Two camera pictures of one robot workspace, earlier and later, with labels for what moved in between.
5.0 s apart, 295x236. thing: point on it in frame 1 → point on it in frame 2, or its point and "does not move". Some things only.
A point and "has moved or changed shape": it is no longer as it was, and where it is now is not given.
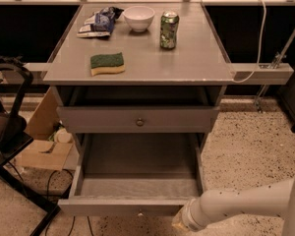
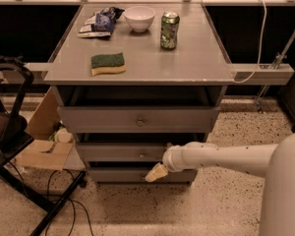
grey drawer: (134, 175) has moved or changed shape
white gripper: (188, 216) → (170, 158)
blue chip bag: (99, 24) does not move
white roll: (64, 137) does not move
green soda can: (169, 29) does not move
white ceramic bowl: (139, 18) does not move
